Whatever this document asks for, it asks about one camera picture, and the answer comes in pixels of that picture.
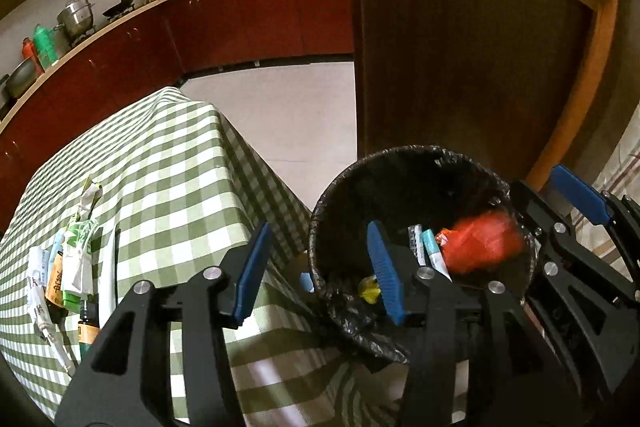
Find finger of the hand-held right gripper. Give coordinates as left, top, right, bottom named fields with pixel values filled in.
left=509, top=179, right=571, bottom=254
left=550, top=164, right=640, bottom=258

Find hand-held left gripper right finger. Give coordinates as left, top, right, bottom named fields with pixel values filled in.
left=366, top=221, right=591, bottom=427

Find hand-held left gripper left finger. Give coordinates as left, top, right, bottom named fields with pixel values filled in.
left=54, top=221, right=273, bottom=427

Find yellow wrapper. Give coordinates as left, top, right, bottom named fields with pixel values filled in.
left=357, top=276, right=383, bottom=305

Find white blister pack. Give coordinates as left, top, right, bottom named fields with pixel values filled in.
left=407, top=224, right=426, bottom=265

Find small pale blue tube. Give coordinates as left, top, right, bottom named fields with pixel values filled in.
left=421, top=228, right=453, bottom=283

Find red plastic bag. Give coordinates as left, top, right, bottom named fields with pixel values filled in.
left=435, top=213, right=526, bottom=275

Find black lined trash bin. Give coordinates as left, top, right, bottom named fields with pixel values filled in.
left=307, top=146, right=543, bottom=363

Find green bottle with tan label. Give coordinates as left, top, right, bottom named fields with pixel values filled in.
left=77, top=299, right=101, bottom=363

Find green and white packet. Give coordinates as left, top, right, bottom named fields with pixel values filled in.
left=61, top=219, right=98, bottom=295

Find paper wrapper bundle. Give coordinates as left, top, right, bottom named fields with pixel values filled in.
left=75, top=177, right=104, bottom=228

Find light blue printed tube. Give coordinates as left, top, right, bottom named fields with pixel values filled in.
left=47, top=229, right=68, bottom=268

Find orange snack packet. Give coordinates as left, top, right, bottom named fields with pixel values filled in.
left=44, top=252, right=68, bottom=308

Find white wrapper with syringe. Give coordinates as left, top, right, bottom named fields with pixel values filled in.
left=26, top=246, right=76, bottom=375

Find green checked tablecloth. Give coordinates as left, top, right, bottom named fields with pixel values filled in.
left=0, top=87, right=416, bottom=427

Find wooden bar counter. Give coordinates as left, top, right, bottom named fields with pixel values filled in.
left=326, top=0, right=621, bottom=192

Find red base cabinets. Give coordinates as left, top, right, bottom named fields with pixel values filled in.
left=0, top=0, right=357, bottom=238

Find black wok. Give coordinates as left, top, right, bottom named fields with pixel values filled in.
left=102, top=0, right=137, bottom=18

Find dark cooking pot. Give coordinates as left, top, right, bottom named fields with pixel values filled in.
left=2, top=59, right=38, bottom=100

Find green thermos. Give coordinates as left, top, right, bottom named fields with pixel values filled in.
left=33, top=24, right=60, bottom=70

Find steel steamer pot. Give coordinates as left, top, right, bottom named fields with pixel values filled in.
left=54, top=0, right=97, bottom=38

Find red thermos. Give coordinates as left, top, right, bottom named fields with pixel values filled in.
left=21, top=38, right=43, bottom=75

